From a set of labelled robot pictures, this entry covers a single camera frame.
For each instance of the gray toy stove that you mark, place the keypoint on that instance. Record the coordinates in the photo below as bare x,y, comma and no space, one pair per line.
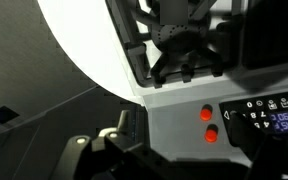
174,130

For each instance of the small red stove button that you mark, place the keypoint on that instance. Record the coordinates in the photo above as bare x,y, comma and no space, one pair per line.
206,113
211,134

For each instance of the black burner grate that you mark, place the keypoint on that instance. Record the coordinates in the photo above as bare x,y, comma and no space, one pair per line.
180,36

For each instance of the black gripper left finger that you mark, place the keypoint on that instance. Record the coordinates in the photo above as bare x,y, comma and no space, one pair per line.
94,156

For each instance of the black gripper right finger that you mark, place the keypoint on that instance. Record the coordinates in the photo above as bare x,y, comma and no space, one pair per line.
277,160

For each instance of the dark blue flat object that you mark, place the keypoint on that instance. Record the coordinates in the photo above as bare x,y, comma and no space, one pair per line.
0,116

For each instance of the black stove keypad panel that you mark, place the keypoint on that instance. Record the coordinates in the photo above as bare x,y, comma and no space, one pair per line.
279,103

